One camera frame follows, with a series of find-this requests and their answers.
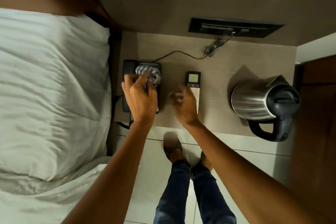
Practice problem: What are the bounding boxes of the steel electric kettle black handle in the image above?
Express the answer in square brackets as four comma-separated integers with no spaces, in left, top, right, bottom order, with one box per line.
[230,74,301,142]

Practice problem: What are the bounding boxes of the grey white striped cloth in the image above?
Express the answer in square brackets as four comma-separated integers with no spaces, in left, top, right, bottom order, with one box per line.
[135,64,161,88]

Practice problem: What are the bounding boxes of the person's right hand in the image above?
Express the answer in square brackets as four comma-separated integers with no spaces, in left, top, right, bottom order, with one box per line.
[170,86,203,127]

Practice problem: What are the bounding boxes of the person's left forearm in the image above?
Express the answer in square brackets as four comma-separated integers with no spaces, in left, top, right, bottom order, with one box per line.
[62,121,155,224]

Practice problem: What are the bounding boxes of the person's left leg blue jeans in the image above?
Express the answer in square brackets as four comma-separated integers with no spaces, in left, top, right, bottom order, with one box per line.
[153,160,193,224]

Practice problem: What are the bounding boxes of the black telephone line cable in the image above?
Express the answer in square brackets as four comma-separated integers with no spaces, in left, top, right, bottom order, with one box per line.
[151,32,236,63]

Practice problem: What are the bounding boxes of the person's leg blue jeans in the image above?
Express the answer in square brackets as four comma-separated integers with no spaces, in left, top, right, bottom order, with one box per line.
[153,160,193,224]
[191,165,237,224]

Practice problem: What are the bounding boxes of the person's right brown shoe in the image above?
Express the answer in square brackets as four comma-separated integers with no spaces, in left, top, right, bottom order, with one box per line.
[197,151,214,172]

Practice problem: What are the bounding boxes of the black coiled handset cord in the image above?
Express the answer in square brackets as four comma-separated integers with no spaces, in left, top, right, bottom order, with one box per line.
[113,95,134,129]

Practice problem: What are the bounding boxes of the person's brown shoe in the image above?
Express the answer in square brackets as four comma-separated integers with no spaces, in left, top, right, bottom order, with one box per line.
[163,138,185,164]
[197,151,214,172]

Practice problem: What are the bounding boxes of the person's right forearm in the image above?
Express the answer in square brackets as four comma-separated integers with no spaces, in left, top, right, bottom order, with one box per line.
[185,123,336,224]

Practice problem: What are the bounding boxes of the person's right leg blue jeans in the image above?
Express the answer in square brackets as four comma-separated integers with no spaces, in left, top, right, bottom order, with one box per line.
[191,165,237,224]

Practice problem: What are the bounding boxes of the person's left brown shoe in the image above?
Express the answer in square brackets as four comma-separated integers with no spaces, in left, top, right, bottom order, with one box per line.
[163,138,185,164]

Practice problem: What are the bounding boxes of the black desk telephone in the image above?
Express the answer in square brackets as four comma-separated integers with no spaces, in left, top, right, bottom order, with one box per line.
[122,59,162,114]

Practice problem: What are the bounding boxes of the black and white remote control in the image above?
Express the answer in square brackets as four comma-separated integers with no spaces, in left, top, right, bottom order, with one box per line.
[186,71,201,114]

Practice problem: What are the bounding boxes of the person's left hand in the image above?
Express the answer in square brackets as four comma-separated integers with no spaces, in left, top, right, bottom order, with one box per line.
[121,72,158,124]

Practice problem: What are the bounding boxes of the brown wooden door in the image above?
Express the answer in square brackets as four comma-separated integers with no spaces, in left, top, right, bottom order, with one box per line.
[289,55,336,207]

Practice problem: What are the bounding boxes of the white bed sheet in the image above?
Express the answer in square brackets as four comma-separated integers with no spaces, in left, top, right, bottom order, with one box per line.
[0,155,112,224]

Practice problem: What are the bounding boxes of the white pillow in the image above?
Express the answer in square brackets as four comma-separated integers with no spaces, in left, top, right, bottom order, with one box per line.
[0,8,112,183]

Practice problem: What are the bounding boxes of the black wall switch panel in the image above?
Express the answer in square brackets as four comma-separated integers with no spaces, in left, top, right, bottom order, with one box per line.
[188,17,285,39]

